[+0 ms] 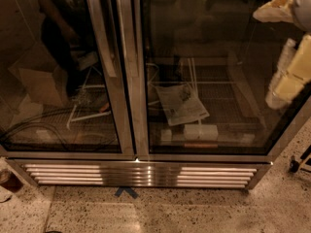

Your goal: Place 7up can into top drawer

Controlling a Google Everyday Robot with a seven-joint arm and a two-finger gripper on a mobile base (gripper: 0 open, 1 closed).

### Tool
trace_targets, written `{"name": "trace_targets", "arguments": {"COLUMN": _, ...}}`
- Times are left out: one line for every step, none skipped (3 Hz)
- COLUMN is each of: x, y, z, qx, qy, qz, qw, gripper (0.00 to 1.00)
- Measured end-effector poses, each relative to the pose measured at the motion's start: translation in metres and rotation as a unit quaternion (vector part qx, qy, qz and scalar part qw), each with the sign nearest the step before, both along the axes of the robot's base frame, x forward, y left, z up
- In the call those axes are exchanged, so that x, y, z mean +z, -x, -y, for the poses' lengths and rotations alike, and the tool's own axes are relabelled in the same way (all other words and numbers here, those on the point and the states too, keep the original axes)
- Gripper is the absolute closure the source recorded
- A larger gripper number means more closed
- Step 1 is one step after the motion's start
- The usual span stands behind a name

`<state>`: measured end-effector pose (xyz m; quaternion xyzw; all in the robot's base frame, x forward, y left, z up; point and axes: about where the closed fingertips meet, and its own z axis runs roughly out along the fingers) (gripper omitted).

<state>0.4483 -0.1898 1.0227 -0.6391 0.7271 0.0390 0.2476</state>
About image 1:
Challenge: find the blue tape floor marker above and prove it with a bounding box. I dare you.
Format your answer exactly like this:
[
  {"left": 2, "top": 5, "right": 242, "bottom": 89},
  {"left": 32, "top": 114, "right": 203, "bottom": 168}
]
[{"left": 115, "top": 186, "right": 138, "bottom": 199}]

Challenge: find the black caster wheel cart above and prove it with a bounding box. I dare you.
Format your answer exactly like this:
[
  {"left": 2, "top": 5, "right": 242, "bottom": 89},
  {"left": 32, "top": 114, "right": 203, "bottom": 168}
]
[{"left": 290, "top": 145, "right": 311, "bottom": 173}]

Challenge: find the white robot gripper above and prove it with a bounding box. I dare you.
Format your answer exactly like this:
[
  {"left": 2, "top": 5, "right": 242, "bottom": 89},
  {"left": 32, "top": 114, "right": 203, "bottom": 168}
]
[{"left": 253, "top": 0, "right": 311, "bottom": 110}]

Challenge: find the paper manual inside fridge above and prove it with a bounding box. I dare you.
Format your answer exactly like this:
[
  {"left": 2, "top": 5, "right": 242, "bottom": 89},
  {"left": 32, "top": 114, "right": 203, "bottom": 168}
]
[{"left": 155, "top": 83, "right": 210, "bottom": 126}]

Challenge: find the small white block inside fridge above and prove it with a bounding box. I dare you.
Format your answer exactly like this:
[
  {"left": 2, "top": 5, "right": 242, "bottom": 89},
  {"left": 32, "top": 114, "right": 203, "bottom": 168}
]
[{"left": 160, "top": 129, "right": 172, "bottom": 142}]

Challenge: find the stainless glass door refrigerator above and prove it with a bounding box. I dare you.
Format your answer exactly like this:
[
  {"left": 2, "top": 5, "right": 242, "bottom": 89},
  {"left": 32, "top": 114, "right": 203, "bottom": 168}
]
[{"left": 0, "top": 0, "right": 310, "bottom": 189}]

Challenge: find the brown object at left edge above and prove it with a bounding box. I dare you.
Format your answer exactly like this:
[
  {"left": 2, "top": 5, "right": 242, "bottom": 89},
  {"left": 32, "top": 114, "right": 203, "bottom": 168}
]
[{"left": 0, "top": 169, "right": 22, "bottom": 192}]

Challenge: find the left fridge door handle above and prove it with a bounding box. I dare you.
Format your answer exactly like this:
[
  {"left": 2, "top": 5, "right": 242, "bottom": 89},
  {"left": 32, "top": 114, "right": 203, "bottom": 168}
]
[{"left": 87, "top": 0, "right": 117, "bottom": 78}]

